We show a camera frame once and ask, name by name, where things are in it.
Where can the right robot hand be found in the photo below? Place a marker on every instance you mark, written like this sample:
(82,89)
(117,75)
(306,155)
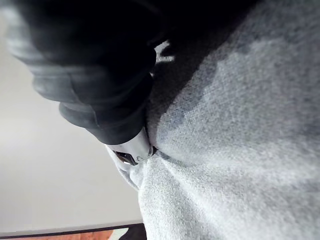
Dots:
(100,75)

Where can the grey fabric cushion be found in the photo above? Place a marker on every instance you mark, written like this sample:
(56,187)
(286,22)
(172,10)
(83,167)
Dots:
(225,150)

